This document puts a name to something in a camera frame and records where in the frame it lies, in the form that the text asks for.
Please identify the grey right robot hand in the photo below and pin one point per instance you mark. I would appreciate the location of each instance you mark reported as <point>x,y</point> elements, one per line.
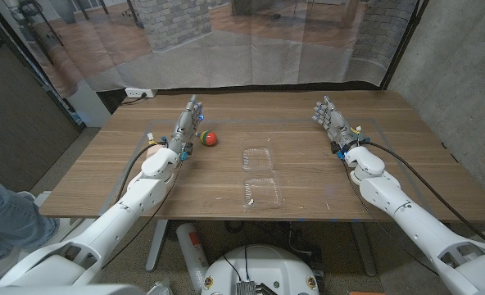
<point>334,121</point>

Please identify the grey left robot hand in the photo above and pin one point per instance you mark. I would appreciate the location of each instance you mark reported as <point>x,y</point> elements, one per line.
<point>185,127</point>

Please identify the beige jewelry box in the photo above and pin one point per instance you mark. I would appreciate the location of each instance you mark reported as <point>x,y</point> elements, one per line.
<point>153,150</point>

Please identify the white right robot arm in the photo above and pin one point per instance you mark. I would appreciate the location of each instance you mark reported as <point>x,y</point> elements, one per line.
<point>410,221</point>

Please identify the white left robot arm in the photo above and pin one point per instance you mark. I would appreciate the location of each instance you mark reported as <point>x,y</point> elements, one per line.
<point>115,213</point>

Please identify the clear plastic clamshell container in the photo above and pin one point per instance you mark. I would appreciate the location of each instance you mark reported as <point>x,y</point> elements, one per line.
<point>262,192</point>

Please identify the colourful wooden maraca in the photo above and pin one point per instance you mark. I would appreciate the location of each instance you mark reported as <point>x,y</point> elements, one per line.
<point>208,138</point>

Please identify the white power strip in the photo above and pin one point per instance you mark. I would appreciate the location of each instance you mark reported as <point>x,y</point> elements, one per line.
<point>138,92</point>

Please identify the printed room backdrop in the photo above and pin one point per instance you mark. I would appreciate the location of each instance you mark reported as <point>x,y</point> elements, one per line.
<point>226,53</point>

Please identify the white panel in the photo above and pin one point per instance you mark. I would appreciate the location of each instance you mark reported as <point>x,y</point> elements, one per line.
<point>89,108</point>

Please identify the black backdrop stand pole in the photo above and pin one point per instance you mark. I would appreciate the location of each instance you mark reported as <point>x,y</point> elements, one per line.
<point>404,45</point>

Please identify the grey metal table leg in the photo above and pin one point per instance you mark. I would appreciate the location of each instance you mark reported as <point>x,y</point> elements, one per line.
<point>364,250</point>
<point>156,246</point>

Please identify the white cylinder with orange label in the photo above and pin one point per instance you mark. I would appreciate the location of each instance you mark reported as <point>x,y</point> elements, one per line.
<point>191,250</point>

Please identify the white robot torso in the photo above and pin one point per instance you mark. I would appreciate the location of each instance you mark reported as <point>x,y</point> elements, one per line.
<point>263,266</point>

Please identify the grey electronics module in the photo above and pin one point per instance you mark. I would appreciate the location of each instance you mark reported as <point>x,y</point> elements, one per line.
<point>246,288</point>

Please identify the person in blue jeans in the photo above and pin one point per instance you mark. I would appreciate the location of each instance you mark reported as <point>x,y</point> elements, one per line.
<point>5,217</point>

